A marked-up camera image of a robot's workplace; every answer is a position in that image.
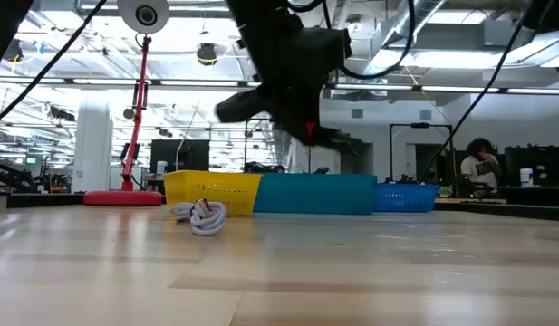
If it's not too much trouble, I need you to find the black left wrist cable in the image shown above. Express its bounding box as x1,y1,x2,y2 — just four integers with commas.
0,0,109,131

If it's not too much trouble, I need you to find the teal plastic bin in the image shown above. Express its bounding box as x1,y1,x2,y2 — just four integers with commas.
253,173,379,216

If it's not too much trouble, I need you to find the black station frame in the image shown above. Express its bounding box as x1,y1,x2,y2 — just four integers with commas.
389,121,456,185

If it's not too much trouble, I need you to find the blue plastic bin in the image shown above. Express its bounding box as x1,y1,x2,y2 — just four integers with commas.
375,182,440,213

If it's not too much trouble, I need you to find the person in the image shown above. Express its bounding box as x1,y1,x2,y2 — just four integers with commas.
459,137,506,190

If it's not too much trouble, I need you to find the black ceiling dome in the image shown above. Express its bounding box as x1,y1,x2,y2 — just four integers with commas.
196,42,218,67

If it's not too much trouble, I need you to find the coiled white cable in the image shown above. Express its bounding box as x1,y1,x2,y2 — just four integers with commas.
169,197,228,237

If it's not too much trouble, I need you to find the black cable red strap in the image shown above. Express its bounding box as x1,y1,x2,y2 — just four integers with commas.
301,120,366,156

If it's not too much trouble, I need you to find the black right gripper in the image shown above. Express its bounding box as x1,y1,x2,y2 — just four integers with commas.
215,25,353,147

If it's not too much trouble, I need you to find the white pillar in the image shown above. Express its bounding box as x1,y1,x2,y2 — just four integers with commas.
72,97,115,194

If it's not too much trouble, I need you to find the yellow plastic bin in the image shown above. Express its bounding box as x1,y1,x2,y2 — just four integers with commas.
163,169,264,217

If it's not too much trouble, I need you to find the red desk lamp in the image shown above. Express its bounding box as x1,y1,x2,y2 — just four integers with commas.
82,0,170,207

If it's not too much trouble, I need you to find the black cabinet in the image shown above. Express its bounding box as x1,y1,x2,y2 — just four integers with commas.
504,144,559,189

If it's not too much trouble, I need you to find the black background monitor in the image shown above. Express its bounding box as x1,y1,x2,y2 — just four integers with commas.
149,139,211,173

